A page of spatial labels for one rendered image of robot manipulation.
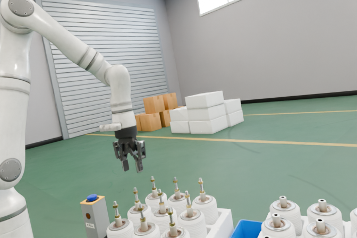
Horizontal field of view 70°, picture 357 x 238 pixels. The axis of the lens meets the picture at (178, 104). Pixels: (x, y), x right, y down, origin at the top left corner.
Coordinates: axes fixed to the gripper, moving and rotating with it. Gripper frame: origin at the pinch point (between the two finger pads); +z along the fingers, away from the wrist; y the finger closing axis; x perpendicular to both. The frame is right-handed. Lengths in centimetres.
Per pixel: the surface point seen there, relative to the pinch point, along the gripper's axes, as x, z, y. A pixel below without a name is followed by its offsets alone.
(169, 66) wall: -554, -96, 419
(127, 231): 1.8, 23.0, 6.5
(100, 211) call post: -0.8, 20.2, 25.3
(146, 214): -9.7, 22.9, 8.3
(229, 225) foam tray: -29.5, 33.2, -16.1
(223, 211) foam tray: -31.3, 28.6, -13.3
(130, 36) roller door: -423, -180, 428
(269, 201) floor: -79, 46, -14
